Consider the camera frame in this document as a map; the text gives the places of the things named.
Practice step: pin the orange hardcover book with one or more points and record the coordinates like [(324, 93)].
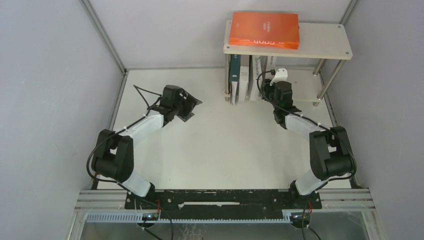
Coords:
[(265, 29)]

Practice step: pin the white raised shelf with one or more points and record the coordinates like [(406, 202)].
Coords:
[(319, 42)]

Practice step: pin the palm leaf cover book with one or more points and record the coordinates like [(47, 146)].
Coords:
[(255, 70)]

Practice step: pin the teal Humor book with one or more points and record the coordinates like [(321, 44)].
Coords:
[(234, 77)]

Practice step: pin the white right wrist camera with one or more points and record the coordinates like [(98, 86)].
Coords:
[(280, 74)]

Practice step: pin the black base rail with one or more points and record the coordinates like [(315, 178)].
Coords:
[(223, 204)]

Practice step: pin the coffee cover book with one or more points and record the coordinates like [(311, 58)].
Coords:
[(270, 69)]

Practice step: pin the grey white plain book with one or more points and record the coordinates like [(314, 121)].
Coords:
[(243, 78)]

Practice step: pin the aluminium frame rail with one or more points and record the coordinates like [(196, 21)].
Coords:
[(101, 31)]

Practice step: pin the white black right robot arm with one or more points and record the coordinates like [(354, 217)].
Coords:
[(330, 153)]

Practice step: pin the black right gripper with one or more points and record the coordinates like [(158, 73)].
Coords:
[(267, 88)]

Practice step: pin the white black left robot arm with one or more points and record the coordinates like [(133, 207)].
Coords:
[(113, 154)]

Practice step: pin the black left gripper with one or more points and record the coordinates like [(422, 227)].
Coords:
[(190, 103)]

